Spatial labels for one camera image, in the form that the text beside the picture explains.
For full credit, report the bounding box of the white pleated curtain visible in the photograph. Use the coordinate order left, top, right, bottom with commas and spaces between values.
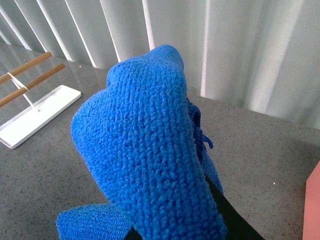
0, 0, 320, 128

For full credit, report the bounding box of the pink plastic bin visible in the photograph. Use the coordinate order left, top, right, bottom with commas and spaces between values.
302, 163, 320, 240

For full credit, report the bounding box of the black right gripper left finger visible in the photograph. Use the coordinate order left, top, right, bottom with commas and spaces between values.
124, 227, 140, 240

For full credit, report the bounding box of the lower wooden rod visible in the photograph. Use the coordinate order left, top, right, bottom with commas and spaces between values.
0, 63, 65, 107

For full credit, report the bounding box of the blue microfiber cloth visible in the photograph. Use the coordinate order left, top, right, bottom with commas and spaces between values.
56, 45, 227, 240

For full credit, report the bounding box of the upper wooden rod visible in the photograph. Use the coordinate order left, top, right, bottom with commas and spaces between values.
0, 52, 52, 85

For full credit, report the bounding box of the wooden rod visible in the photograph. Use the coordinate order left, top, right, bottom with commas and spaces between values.
0, 52, 52, 85
0, 63, 65, 107

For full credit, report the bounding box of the white rack stand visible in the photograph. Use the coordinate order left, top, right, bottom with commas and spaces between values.
0, 85, 82, 149

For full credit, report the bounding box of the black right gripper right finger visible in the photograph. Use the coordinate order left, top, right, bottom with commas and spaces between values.
203, 172, 265, 240

